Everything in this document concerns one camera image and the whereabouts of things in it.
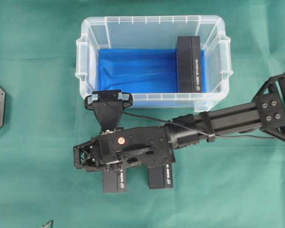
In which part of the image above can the black camera box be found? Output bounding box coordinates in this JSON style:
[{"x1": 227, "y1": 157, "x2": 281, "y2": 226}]
[
  {"x1": 148, "y1": 163, "x2": 173, "y2": 190},
  {"x1": 102, "y1": 169, "x2": 127, "y2": 193},
  {"x1": 176, "y1": 36, "x2": 203, "y2": 93}
]

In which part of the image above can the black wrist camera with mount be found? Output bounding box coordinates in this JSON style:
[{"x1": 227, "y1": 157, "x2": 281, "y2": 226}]
[{"x1": 84, "y1": 90, "x2": 133, "y2": 132}]

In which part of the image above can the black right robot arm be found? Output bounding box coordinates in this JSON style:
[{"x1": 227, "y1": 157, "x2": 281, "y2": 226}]
[{"x1": 73, "y1": 73, "x2": 285, "y2": 172}]

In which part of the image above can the blue liner sheet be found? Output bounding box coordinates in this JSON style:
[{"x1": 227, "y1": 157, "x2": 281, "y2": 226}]
[{"x1": 98, "y1": 49, "x2": 206, "y2": 94}]

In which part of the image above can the green table cloth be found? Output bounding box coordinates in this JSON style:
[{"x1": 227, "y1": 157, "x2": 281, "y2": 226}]
[{"x1": 0, "y1": 0, "x2": 285, "y2": 228}]

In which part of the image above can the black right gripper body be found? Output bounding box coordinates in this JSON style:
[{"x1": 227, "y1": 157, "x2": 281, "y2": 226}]
[{"x1": 73, "y1": 126, "x2": 176, "y2": 172}]

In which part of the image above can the clear plastic storage case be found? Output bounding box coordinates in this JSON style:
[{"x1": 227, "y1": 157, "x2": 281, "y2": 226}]
[{"x1": 75, "y1": 15, "x2": 233, "y2": 112}]

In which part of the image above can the black camera cable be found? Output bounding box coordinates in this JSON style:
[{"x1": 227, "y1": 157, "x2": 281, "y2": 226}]
[{"x1": 101, "y1": 101, "x2": 285, "y2": 141}]

